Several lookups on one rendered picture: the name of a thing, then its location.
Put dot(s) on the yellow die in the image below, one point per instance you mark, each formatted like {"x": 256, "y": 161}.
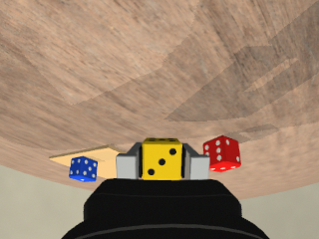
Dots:
{"x": 161, "y": 158}

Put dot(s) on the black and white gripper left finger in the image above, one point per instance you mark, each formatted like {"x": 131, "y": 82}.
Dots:
{"x": 130, "y": 165}

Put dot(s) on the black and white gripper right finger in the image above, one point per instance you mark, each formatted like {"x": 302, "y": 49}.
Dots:
{"x": 193, "y": 165}

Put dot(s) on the red die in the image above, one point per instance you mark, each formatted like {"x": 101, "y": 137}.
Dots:
{"x": 223, "y": 152}

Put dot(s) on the tan flat mat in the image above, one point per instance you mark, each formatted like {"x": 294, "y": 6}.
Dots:
{"x": 105, "y": 156}

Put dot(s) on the blue die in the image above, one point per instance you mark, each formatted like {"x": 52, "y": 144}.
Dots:
{"x": 83, "y": 169}

